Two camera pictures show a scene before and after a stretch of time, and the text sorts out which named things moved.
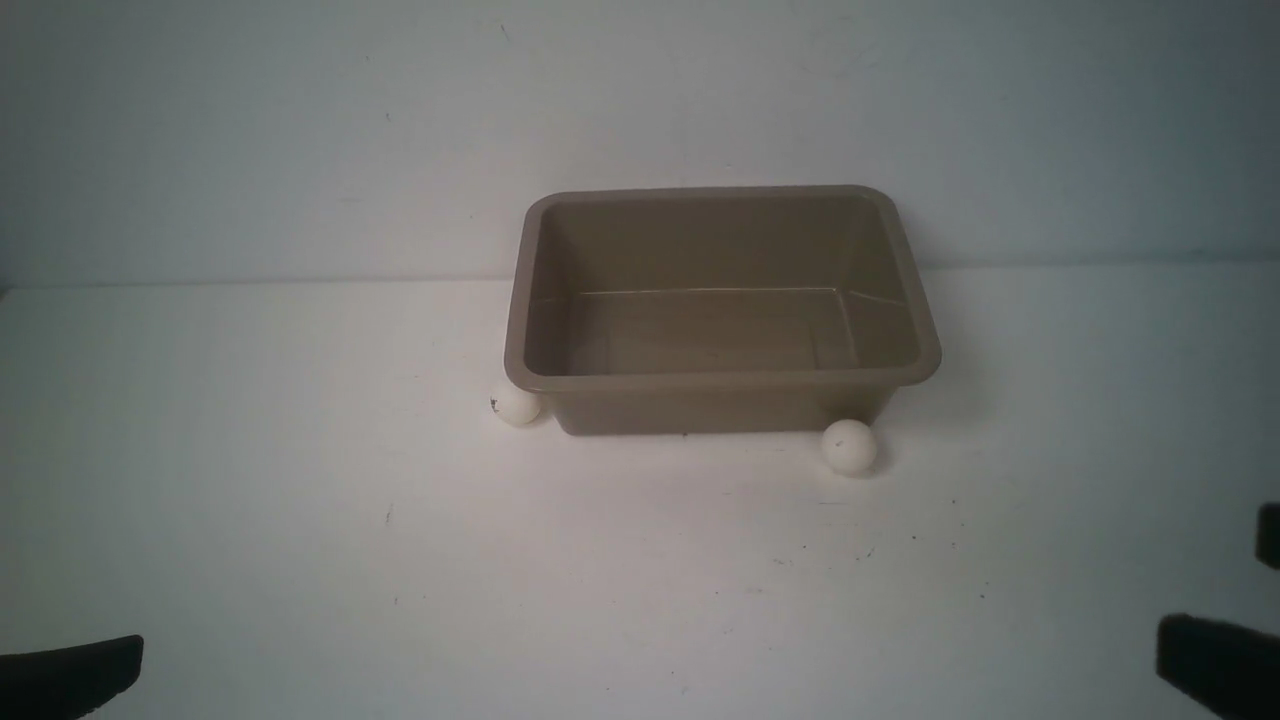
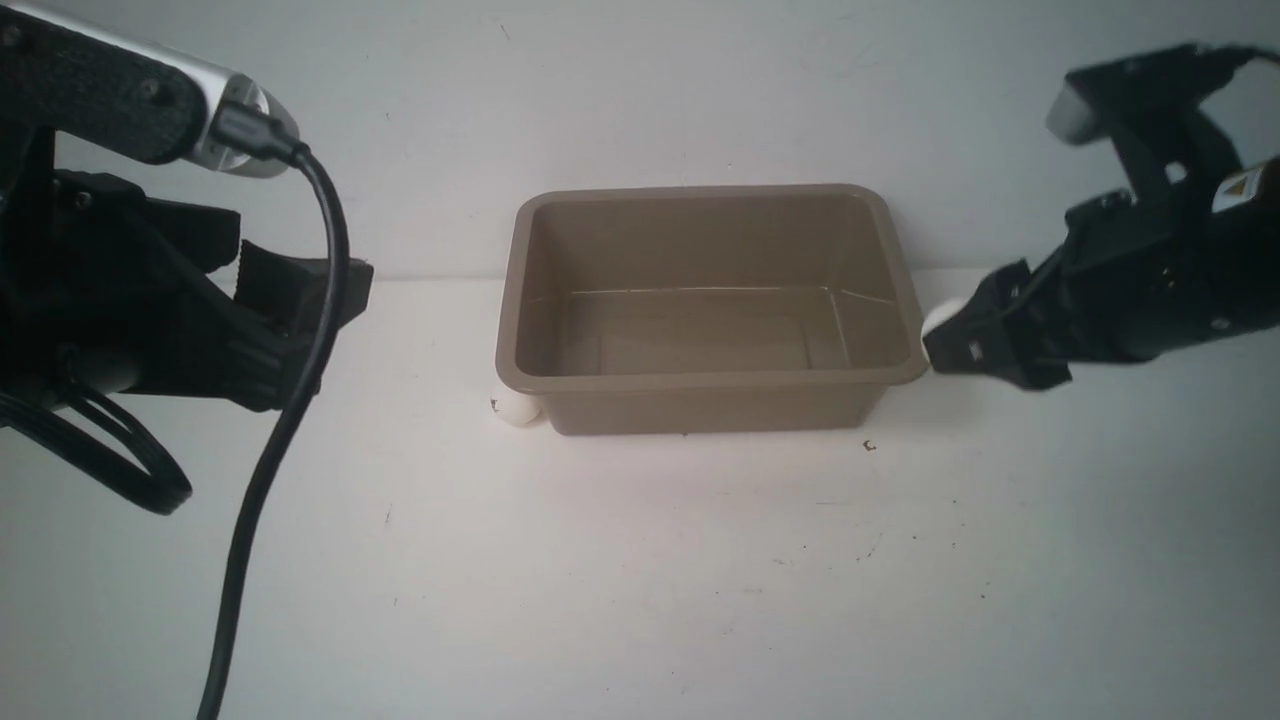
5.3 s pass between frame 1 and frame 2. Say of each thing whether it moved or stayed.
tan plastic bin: stayed
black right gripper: moved
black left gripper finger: moved
